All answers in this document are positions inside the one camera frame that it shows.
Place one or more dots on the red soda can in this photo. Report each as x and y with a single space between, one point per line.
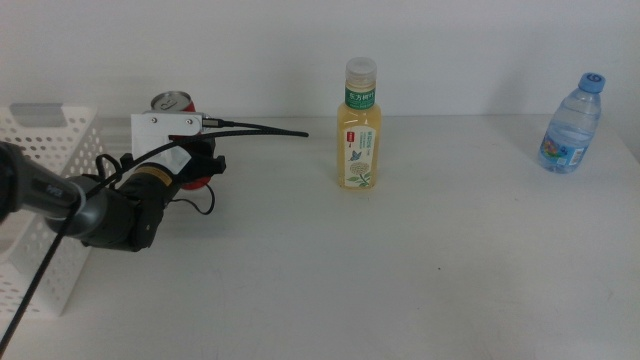
172 101

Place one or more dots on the yellow tea bottle green label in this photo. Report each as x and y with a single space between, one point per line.
358 135

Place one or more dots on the clear water bottle blue cap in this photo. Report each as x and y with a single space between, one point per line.
570 130

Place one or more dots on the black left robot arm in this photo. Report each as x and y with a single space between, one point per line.
45 192

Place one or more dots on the white perforated plastic basket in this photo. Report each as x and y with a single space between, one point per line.
75 130

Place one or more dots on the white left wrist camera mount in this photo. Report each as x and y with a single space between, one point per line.
155 132

